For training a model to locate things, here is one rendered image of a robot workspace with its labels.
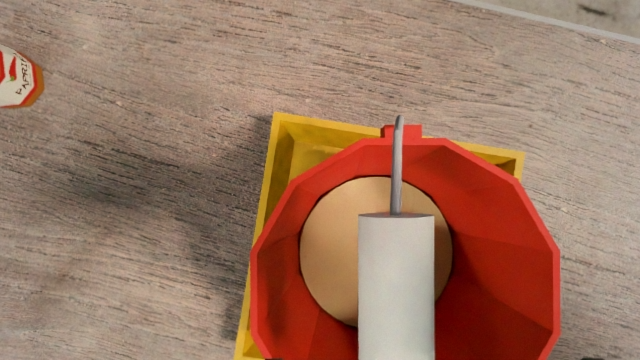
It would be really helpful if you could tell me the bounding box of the small orange jar with black lid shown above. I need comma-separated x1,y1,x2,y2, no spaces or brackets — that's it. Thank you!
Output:
0,44,45,109

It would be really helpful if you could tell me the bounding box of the yellow shallow tray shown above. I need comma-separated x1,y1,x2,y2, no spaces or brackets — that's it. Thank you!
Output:
234,112,525,360

